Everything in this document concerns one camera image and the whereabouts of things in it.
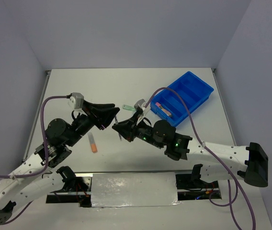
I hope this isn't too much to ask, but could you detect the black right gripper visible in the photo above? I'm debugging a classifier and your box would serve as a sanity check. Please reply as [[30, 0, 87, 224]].
[[113, 111, 164, 148]]

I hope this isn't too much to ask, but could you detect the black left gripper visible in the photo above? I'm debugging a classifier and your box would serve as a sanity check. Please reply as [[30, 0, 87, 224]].
[[66, 99, 120, 147]]

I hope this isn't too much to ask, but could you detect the thin ballpoint pen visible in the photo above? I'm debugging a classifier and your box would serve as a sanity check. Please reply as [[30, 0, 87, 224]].
[[114, 116, 123, 142]]

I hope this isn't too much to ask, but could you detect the orange pink marker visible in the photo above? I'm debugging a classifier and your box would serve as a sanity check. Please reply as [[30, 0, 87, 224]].
[[155, 102, 172, 117]]

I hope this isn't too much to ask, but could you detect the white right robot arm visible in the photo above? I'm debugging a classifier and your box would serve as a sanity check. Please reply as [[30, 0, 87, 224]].
[[112, 115, 268, 187]]

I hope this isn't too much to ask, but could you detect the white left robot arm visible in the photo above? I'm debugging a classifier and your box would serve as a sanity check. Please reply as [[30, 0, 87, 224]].
[[0, 101, 120, 225]]

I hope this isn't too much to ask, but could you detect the green correction tape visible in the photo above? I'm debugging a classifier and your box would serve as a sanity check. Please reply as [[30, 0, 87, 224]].
[[122, 104, 136, 112]]

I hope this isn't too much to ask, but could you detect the orange highlighter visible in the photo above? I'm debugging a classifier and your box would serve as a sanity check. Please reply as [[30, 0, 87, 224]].
[[88, 132, 98, 153]]

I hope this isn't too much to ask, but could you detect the silver taped front panel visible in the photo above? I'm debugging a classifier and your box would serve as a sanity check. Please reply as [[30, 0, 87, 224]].
[[91, 172, 179, 207]]

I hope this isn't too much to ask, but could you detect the blue divided plastic tray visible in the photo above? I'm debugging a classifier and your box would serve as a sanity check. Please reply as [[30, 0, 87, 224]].
[[150, 71, 214, 127]]

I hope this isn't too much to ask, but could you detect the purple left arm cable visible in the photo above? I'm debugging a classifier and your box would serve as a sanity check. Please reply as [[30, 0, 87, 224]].
[[0, 95, 73, 225]]

